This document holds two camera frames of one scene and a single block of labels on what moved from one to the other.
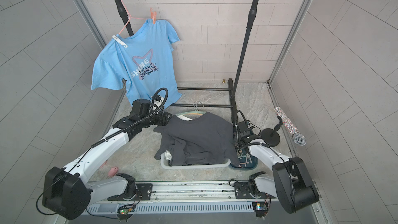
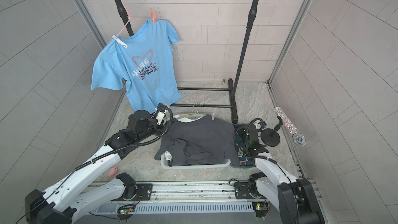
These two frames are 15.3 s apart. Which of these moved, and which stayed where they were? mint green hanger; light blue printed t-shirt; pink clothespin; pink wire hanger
Moved: mint green hanger
Stayed: light blue printed t-shirt; pink wire hanger; pink clothespin
